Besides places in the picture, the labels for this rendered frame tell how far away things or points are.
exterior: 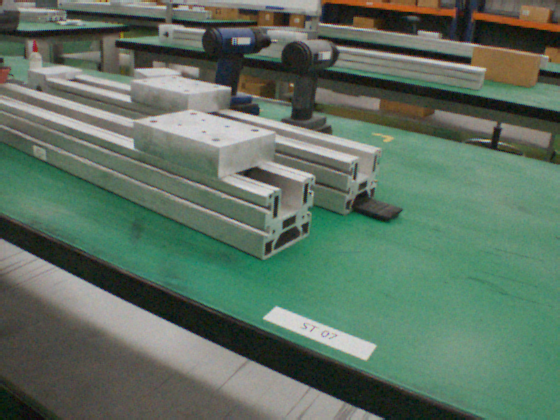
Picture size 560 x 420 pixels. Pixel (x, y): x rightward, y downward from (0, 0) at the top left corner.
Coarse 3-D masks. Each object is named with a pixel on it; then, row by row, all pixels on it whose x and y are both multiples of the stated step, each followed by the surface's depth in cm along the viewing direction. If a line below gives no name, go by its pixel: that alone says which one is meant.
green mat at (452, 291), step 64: (384, 128) 130; (0, 192) 74; (64, 192) 76; (384, 192) 87; (448, 192) 90; (512, 192) 93; (128, 256) 60; (192, 256) 61; (320, 256) 64; (384, 256) 65; (448, 256) 67; (512, 256) 68; (256, 320) 51; (320, 320) 51; (384, 320) 52; (448, 320) 53; (512, 320) 54; (448, 384) 44; (512, 384) 44
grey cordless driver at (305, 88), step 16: (288, 48) 94; (304, 48) 93; (320, 48) 97; (336, 48) 103; (288, 64) 95; (304, 64) 94; (320, 64) 98; (304, 80) 98; (304, 96) 99; (304, 112) 100; (304, 128) 100; (320, 128) 104
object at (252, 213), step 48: (0, 96) 96; (48, 96) 98; (48, 144) 87; (96, 144) 78; (144, 192) 72; (192, 192) 66; (240, 192) 61; (288, 192) 66; (240, 240) 63; (288, 240) 66
